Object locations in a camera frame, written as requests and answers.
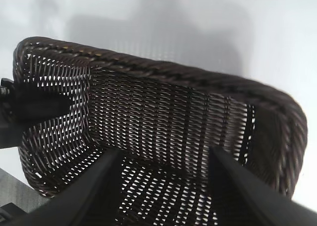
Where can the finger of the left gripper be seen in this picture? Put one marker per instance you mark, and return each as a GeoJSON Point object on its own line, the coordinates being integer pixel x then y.
{"type": "Point", "coordinates": [42, 108]}
{"type": "Point", "coordinates": [11, 135]}

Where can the dark brown woven basket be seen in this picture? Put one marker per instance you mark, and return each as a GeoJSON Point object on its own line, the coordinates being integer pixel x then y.
{"type": "Point", "coordinates": [161, 112]}

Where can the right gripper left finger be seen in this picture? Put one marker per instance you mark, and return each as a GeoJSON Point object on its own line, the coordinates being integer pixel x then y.
{"type": "Point", "coordinates": [94, 198]}

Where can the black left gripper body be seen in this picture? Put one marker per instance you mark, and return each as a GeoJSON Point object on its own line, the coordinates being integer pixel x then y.
{"type": "Point", "coordinates": [6, 99]}

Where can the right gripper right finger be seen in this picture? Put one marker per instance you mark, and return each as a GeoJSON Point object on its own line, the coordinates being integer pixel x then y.
{"type": "Point", "coordinates": [242, 201]}

